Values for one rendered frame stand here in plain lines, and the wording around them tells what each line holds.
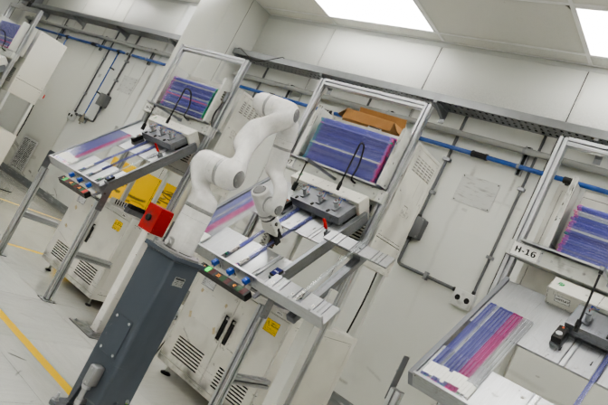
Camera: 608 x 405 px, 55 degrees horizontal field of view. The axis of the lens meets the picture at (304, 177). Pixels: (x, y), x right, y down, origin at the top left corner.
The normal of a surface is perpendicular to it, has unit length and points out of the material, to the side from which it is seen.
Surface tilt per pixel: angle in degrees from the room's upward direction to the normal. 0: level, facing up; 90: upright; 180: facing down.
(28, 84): 90
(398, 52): 90
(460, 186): 90
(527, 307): 44
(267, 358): 90
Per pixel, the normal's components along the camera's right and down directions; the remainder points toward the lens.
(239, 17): 0.72, 0.29
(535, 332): -0.06, -0.89
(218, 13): -0.54, -0.36
